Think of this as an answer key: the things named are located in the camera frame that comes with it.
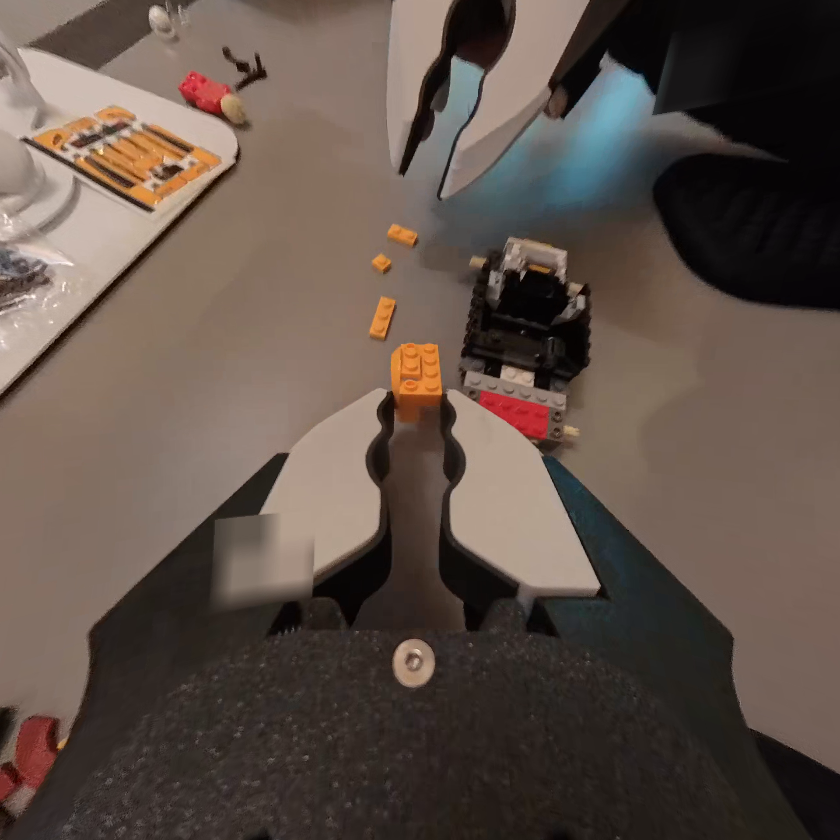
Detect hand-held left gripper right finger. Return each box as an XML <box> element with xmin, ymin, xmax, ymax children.
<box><xmin>436</xmin><ymin>388</ymin><xmax>603</xmax><ymax>623</ymax></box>

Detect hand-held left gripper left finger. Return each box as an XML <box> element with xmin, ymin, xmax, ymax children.
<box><xmin>261</xmin><ymin>387</ymin><xmax>396</xmax><ymax>608</ymax></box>

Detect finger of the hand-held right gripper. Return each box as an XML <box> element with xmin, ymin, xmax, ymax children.
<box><xmin>387</xmin><ymin>0</ymin><xmax>463</xmax><ymax>177</ymax></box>
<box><xmin>437</xmin><ymin>0</ymin><xmax>592</xmax><ymax>200</ymax></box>

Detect orange toy brick assembly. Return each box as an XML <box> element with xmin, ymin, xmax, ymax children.
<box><xmin>390</xmin><ymin>343</ymin><xmax>443</xmax><ymax>422</ymax></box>

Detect black grey toy car chassis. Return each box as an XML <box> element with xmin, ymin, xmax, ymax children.
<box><xmin>459</xmin><ymin>236</ymin><xmax>592</xmax><ymax>457</ymax></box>

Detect small black toy pieces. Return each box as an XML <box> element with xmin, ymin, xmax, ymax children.
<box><xmin>222</xmin><ymin>46</ymin><xmax>269</xmax><ymax>90</ymax></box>

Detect red brick with beige piece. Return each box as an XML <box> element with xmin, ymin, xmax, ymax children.
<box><xmin>178</xmin><ymin>70</ymin><xmax>249</xmax><ymax>126</ymax></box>

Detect orange black sticker sheet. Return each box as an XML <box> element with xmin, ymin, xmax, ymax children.
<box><xmin>23</xmin><ymin>105</ymin><xmax>223</xmax><ymax>212</ymax></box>

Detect white tray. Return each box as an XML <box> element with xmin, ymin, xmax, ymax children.
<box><xmin>0</xmin><ymin>47</ymin><xmax>238</xmax><ymax>395</ymax></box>

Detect clear bag of black parts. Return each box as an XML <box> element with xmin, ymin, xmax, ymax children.
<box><xmin>0</xmin><ymin>217</ymin><xmax>77</xmax><ymax>368</ymax></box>

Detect red toy pieces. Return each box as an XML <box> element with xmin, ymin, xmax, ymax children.
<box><xmin>0</xmin><ymin>714</ymin><xmax>64</xmax><ymax>819</ymax></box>

